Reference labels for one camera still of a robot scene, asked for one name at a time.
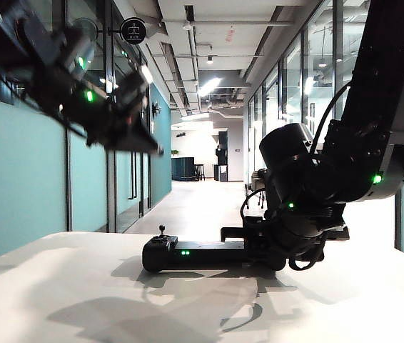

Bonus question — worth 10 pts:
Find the round black hanging sign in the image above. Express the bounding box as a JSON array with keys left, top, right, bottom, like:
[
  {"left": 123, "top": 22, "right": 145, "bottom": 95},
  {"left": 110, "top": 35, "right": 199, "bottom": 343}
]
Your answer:
[{"left": 120, "top": 17, "right": 148, "bottom": 46}]

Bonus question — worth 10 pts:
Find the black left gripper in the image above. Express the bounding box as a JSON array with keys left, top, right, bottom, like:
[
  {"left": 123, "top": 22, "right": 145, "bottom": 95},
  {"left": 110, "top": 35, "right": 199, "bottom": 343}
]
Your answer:
[{"left": 96, "top": 92, "right": 164, "bottom": 155}]

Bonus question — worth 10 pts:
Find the long linear ceiling lamp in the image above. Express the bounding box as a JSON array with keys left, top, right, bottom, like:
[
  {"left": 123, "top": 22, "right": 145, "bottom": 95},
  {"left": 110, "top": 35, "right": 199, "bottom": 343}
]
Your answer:
[{"left": 198, "top": 77, "right": 221, "bottom": 98}]

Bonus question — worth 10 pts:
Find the black remote control with joysticks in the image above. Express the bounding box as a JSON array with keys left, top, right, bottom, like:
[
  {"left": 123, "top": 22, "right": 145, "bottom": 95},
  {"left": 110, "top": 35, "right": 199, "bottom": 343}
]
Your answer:
[{"left": 141, "top": 224, "right": 286, "bottom": 274}]

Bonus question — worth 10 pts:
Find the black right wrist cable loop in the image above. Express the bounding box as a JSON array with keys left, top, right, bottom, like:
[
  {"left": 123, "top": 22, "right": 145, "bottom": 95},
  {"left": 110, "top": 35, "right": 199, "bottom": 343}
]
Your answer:
[{"left": 287, "top": 239, "right": 326, "bottom": 272}]

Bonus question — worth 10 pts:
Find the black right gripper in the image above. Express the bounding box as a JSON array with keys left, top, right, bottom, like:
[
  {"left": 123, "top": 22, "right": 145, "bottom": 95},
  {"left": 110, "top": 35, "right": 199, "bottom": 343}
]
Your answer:
[{"left": 220, "top": 215, "right": 289, "bottom": 269}]

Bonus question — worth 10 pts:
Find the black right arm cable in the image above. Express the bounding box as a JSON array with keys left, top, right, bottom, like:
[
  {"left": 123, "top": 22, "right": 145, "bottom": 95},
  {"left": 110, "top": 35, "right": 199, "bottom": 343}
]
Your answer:
[{"left": 308, "top": 84, "right": 352, "bottom": 154}]

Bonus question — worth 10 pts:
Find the black quadruped robot dog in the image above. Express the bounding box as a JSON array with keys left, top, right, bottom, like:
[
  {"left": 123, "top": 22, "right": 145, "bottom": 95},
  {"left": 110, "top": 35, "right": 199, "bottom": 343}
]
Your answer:
[{"left": 243, "top": 182, "right": 269, "bottom": 210}]

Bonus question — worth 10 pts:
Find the dark counter cabinet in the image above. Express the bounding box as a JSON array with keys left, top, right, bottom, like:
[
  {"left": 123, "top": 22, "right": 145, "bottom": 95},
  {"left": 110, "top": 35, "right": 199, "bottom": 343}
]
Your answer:
[{"left": 171, "top": 156, "right": 196, "bottom": 182}]

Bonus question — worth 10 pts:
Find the black right camera cable loop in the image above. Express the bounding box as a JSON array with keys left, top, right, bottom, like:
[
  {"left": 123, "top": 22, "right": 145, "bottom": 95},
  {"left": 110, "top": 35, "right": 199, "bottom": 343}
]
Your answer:
[{"left": 240, "top": 188, "right": 268, "bottom": 219}]

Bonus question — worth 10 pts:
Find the long black door handle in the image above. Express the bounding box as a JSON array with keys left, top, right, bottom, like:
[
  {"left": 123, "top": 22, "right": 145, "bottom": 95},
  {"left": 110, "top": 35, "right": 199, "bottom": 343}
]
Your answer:
[{"left": 127, "top": 151, "right": 138, "bottom": 199}]

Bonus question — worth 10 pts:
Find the tall black cabinet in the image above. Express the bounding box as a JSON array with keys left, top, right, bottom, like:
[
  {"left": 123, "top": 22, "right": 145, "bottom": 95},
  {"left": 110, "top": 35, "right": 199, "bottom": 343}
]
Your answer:
[{"left": 217, "top": 130, "right": 230, "bottom": 166}]

